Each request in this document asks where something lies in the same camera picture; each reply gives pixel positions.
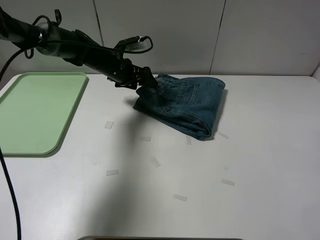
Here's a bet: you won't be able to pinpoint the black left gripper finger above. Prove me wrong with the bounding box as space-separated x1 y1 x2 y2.
138 66 158 88

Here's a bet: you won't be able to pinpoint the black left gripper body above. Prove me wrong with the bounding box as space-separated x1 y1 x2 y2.
84 41 141 90

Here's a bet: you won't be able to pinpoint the blue denim children's shorts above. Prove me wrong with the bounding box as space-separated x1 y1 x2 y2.
133 73 226 141

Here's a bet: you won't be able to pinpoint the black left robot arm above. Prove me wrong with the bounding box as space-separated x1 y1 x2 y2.
0 9 158 90

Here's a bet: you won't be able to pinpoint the green plastic tray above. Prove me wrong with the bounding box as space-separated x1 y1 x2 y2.
0 72 88 157

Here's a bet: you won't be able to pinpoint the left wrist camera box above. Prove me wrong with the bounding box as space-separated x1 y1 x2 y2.
118 36 149 51

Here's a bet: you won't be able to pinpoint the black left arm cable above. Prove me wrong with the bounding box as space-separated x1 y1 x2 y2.
0 9 154 240

